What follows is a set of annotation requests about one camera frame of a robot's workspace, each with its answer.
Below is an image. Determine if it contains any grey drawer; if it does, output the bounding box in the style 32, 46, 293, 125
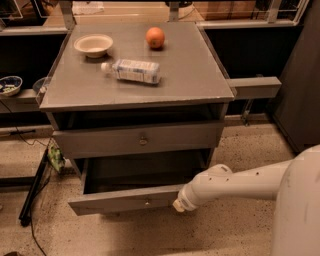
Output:
69, 149, 212, 216
53, 121, 223, 159

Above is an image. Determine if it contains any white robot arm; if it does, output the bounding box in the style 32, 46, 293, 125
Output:
173, 145, 320, 256

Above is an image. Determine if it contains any grey drawer cabinet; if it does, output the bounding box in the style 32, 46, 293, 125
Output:
38, 21, 236, 208

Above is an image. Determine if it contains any green chip bag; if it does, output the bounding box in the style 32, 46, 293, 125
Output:
48, 146, 65, 173

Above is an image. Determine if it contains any grey side shelf beam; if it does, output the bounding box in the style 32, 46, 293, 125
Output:
227, 77, 282, 100

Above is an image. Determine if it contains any clear plastic water bottle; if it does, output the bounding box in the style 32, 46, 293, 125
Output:
101, 59, 161, 84

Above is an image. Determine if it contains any dark grey side cabinet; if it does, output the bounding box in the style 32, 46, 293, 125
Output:
272, 0, 320, 152

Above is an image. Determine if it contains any black floor bar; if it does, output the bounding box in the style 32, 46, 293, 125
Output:
19, 150, 48, 227

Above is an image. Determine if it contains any orange fruit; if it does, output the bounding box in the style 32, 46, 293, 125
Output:
145, 27, 165, 49

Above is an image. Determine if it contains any white paper bowl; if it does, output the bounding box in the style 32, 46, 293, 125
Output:
74, 34, 113, 58

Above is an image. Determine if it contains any clear plastic container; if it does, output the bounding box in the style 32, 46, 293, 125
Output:
32, 77, 51, 104

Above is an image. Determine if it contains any blue patterned bowl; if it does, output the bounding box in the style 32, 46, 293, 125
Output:
0, 76, 23, 97

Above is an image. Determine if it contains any black cable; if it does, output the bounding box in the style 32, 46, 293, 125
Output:
0, 99, 54, 256

